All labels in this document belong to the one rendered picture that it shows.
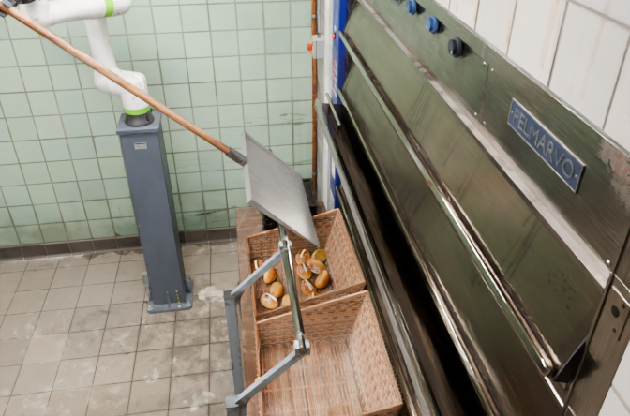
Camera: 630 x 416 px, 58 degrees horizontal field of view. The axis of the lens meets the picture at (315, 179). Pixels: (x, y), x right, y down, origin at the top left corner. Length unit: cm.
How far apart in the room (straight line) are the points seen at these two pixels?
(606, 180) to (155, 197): 254
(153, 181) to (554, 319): 239
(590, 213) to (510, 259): 24
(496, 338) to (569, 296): 32
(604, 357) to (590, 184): 25
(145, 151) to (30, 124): 97
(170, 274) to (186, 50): 130
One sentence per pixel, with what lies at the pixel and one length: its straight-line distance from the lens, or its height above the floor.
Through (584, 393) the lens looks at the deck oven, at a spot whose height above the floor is 171.
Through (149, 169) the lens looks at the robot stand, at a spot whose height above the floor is 97.
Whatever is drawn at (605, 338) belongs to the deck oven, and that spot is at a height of 183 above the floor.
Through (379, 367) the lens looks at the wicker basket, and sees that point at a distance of 220.
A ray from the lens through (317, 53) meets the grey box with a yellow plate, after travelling 309.
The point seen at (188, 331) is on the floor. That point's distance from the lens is 345.
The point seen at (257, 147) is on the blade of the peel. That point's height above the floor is 124.
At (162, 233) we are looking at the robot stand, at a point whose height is 55.
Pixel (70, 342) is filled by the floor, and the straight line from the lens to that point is 359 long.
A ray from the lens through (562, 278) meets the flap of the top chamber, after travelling 103.
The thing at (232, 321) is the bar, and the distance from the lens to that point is 230.
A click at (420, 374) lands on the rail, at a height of 143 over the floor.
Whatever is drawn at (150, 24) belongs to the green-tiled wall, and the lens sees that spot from 340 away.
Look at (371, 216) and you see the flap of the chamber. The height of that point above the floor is 140.
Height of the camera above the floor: 246
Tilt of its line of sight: 32 degrees down
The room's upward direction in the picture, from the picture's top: straight up
